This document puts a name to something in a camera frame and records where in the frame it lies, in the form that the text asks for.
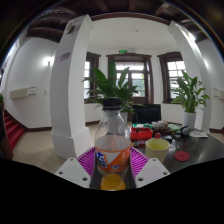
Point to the brown box of white items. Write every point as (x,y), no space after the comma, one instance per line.
(161,126)

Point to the yellow cup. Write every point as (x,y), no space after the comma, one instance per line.
(157,152)

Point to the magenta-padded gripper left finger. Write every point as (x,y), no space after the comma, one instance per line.
(71,171)

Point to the clear orange soda bottle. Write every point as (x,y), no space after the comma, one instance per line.
(112,153)

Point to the printed magazine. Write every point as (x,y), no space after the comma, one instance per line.
(199,134)

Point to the green exit sign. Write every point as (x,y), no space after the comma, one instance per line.
(123,51)

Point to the red plastic box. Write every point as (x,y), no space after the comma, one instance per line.
(141,134)

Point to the purple pillar sign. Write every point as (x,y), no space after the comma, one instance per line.
(62,57)

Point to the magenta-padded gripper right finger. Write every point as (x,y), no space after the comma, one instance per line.
(153,171)

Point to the green notebook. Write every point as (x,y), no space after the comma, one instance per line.
(174,127)

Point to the green box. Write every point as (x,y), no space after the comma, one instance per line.
(142,125)

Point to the small green plant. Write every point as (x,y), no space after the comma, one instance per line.
(1,98)

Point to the pillar mounted light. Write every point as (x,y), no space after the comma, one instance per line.
(191,36)

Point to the flat round red coaster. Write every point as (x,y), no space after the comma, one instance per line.
(182,156)

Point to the leafy plant in white pot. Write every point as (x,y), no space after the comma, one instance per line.
(189,120)
(111,85)

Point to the wall lamp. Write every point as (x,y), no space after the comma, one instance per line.
(48,61)

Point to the brown framed window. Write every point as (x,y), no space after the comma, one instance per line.
(87,71)
(174,70)

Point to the brown wooden double door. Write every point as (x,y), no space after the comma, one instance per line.
(147,83)

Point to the black and grey device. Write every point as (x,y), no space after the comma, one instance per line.
(185,130)

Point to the white wall heater unit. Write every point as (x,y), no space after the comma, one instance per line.
(20,93)
(220,94)

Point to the black chair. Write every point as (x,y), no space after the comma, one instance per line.
(146,114)

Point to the dark wooden stand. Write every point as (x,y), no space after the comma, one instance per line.
(5,143)

